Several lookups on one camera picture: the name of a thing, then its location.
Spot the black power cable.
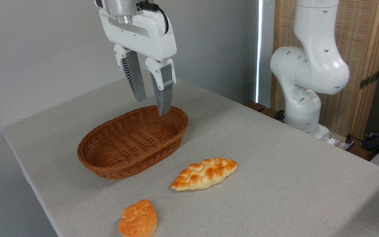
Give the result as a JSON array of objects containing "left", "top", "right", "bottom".
[{"left": 346, "top": 133, "right": 379, "bottom": 152}]

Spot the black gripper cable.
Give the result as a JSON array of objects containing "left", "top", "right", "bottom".
[{"left": 139, "top": 1, "right": 169, "bottom": 34}]

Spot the grey tablecloth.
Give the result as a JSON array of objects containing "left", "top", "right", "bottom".
[{"left": 2, "top": 69, "right": 379, "bottom": 237}]

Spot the dark brown wooden base board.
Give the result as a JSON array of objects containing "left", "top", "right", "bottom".
[{"left": 244, "top": 100, "right": 378, "bottom": 162}]

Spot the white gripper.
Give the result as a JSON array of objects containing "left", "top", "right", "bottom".
[{"left": 98, "top": 8, "right": 177, "bottom": 116}]

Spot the round orange bread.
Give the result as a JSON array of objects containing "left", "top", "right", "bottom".
[{"left": 118, "top": 199, "right": 158, "bottom": 237}]

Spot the brown woven wicker basket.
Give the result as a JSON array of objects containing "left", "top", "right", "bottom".
[{"left": 77, "top": 105, "right": 189, "bottom": 180}]

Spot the long braided golden bread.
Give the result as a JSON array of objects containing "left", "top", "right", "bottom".
[{"left": 170, "top": 158, "right": 238, "bottom": 192}]

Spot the dark metal screen hinge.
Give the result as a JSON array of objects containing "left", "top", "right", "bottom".
[{"left": 360, "top": 71, "right": 379, "bottom": 90}]

